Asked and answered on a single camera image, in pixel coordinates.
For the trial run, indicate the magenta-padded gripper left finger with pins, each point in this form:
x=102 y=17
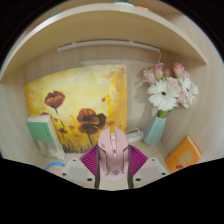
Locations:
x=88 y=160

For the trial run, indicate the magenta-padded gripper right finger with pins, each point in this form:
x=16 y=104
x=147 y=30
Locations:
x=138 y=160

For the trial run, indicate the pink computer mouse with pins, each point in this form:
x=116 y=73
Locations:
x=113 y=153

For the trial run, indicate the round blue-rimmed cartoon mouse pad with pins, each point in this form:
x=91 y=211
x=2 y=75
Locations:
x=55 y=166

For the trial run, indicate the white power strip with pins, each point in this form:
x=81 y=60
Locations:
x=136 y=136

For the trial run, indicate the pale teal faceted vase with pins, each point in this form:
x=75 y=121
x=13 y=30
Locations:
x=155 y=131

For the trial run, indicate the orange book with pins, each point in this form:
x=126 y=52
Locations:
x=183 y=155

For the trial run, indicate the green-covered book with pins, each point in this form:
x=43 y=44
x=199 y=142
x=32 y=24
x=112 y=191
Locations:
x=45 y=136

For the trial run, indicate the red poppy canvas painting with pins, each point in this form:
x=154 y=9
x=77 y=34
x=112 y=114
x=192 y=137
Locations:
x=83 y=96

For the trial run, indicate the white and pink flower bouquet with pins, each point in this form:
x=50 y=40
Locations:
x=163 y=95

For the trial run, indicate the white light bar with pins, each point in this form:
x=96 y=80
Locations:
x=106 y=44

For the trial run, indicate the wooden shelf board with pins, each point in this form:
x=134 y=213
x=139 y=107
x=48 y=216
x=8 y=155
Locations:
x=100 y=26

